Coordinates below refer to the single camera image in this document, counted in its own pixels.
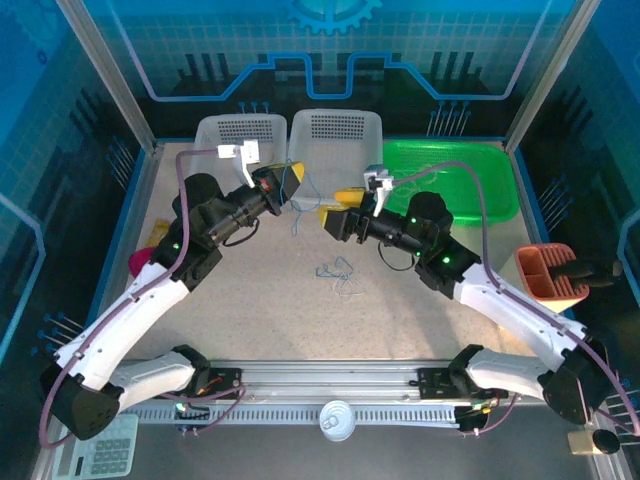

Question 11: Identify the wooden block with black cylinder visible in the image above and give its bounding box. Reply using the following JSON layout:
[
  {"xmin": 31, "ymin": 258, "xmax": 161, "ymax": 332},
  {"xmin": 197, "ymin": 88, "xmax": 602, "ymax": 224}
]
[{"xmin": 567, "ymin": 428, "xmax": 621, "ymax": 456}]

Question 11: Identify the white slotted cable duct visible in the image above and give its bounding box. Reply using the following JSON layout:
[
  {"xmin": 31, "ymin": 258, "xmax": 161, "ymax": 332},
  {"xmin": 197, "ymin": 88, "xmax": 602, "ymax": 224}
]
[{"xmin": 119, "ymin": 405, "xmax": 464, "ymax": 426}]

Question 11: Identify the green plastic basket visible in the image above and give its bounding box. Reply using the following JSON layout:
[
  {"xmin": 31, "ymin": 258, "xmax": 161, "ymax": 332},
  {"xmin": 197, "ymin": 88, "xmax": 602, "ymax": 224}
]
[{"xmin": 382, "ymin": 139, "xmax": 520, "ymax": 229}]

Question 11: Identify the white perforated plastic basket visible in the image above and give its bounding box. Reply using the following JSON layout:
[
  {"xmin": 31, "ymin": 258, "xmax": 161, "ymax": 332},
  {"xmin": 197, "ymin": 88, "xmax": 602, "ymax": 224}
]
[
  {"xmin": 288, "ymin": 108, "xmax": 386, "ymax": 210},
  {"xmin": 192, "ymin": 112, "xmax": 291, "ymax": 201}
]

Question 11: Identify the aluminium frame post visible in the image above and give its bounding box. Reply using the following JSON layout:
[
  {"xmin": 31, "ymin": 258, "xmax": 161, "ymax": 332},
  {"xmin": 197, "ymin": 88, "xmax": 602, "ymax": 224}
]
[
  {"xmin": 504, "ymin": 0, "xmax": 609, "ymax": 152},
  {"xmin": 54, "ymin": 0, "xmax": 159, "ymax": 151}
]

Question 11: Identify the aluminium mounting rail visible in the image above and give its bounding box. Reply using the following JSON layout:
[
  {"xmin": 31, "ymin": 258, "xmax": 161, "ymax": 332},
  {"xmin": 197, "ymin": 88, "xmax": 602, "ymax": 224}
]
[{"xmin": 149, "ymin": 357, "xmax": 544, "ymax": 401}]

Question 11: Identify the silver tin can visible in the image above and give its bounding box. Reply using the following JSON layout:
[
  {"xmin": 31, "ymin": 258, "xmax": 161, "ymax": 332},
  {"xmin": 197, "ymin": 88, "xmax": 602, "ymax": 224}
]
[{"xmin": 319, "ymin": 399, "xmax": 357, "ymax": 442}]

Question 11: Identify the white calculator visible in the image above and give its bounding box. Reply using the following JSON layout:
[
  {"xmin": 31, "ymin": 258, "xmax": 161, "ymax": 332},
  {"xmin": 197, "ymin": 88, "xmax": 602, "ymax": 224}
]
[{"xmin": 53, "ymin": 413, "xmax": 140, "ymax": 479}]

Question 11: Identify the orange white utensil holder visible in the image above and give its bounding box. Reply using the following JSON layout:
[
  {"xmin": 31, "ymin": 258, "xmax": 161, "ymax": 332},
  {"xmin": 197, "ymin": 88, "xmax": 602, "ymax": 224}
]
[{"xmin": 514, "ymin": 242, "xmax": 592, "ymax": 316}]

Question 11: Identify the black handle tool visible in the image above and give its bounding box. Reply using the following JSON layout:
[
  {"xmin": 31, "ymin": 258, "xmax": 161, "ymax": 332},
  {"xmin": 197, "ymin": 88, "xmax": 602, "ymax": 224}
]
[{"xmin": 549, "ymin": 258, "xmax": 625, "ymax": 292}]

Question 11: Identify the pink bowl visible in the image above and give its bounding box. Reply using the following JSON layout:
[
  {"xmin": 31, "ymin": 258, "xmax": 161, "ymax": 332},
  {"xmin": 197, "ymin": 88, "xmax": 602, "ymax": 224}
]
[{"xmin": 128, "ymin": 245, "xmax": 154, "ymax": 277}]

